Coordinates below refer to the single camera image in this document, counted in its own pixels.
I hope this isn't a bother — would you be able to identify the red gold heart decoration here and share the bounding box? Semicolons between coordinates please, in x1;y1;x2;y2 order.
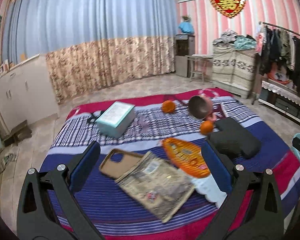
209;0;247;18

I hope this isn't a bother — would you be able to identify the blue and floral curtain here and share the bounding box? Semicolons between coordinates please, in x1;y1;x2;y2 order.
1;0;178;104

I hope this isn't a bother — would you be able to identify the low cabinet with lace cloth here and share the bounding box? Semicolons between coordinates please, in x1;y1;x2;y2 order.
258;80;300;127

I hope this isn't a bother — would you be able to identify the pink metal cup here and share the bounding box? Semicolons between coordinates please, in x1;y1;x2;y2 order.
189;91;217;122

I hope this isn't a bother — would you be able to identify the small grey table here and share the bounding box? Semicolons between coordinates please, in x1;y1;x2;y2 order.
187;54;213;83

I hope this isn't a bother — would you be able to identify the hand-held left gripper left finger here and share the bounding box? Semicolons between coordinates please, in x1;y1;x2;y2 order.
16;141;102;240

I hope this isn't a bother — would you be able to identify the grey water dispenser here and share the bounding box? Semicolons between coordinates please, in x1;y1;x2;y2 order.
174;34;195;78

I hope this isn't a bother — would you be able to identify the blue wrapped plant vase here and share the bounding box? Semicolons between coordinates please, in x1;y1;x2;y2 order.
178;15;195;35

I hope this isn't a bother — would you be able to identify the teal cardboard box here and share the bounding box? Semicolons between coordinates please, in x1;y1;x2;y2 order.
95;101;135;138

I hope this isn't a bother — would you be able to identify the small wooden stool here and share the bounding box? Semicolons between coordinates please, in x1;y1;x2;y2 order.
2;120;32;147

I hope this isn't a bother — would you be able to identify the row of hanging clothes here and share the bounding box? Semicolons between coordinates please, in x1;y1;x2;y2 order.
256;25;300;93

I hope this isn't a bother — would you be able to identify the metal clothes rack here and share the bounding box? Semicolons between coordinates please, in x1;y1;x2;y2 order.
251;21;300;105

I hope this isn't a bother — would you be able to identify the patterned slippers pair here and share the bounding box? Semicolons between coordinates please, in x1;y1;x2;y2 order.
0;152;18;174

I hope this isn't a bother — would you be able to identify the pink printed hanging bag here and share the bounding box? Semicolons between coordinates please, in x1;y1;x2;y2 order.
255;26;264;55

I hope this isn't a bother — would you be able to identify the black zip pouch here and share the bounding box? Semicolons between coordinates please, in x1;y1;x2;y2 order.
209;117;262;159

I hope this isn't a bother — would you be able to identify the white scalloped paper card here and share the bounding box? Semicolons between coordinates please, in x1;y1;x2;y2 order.
190;175;228;203

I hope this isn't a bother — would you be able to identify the pile of folded clothes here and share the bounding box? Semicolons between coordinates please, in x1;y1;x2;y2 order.
213;30;257;50

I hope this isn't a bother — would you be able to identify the brown phone case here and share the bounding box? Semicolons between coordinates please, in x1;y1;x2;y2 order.
99;148;147;180

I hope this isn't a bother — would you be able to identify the orange fruit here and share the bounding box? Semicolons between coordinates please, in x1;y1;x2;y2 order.
161;100;176;113
200;120;214;135

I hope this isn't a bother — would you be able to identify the cabinet under patterned cloth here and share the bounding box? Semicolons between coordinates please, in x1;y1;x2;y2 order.
212;44;257;99

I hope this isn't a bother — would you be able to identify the white cabinet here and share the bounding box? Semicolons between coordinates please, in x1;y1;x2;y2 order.
0;54;60;135

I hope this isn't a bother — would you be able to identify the small black object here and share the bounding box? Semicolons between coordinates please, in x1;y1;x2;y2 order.
87;112;102;123

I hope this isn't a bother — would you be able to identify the grey patterned packet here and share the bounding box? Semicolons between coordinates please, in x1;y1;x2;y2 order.
115;151;195;223

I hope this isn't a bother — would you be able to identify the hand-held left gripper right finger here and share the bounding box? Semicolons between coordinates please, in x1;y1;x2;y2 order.
201;139;289;240

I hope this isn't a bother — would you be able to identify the orange snack wrapper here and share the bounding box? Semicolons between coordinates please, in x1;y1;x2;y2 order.
162;137;211;178

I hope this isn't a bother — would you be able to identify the striped red blue blanket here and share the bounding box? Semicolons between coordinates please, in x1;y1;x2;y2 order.
39;87;300;240

